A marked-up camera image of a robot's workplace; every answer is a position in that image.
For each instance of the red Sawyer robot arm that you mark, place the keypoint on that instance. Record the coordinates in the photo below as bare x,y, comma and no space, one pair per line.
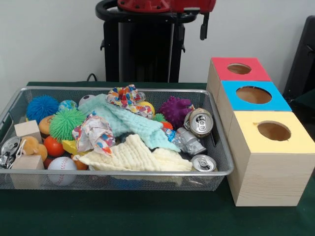
192,5

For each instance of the wooden box with three holes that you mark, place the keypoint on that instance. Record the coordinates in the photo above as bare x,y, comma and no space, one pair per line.
270,177

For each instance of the purple spiky ball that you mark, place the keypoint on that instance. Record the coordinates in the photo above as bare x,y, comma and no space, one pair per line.
174,109

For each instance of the mint green cloth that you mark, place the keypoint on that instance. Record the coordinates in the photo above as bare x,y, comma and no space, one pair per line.
123,118

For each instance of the white cloth with colourful dots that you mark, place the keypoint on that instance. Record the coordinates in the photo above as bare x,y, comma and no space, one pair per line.
125,97
91,132

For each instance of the crushed drink can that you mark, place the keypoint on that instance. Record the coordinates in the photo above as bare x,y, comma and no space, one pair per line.
199,123

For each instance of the cream cloth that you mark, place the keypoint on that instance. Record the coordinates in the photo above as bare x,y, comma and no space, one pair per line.
137,157

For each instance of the silver drink can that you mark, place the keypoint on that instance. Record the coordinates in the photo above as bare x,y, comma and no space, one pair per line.
203,163

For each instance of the green spiky ball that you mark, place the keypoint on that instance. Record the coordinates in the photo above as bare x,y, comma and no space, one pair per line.
65,124

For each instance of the dark green tablecloth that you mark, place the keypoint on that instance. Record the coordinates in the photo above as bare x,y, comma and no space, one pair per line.
147,216
307,103

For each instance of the blue spiky ball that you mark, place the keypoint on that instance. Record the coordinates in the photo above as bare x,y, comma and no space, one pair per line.
41,108

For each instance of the black chair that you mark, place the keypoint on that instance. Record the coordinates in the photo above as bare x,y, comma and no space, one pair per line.
302,61

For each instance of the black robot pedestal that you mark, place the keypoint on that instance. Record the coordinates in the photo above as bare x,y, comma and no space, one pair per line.
147,49

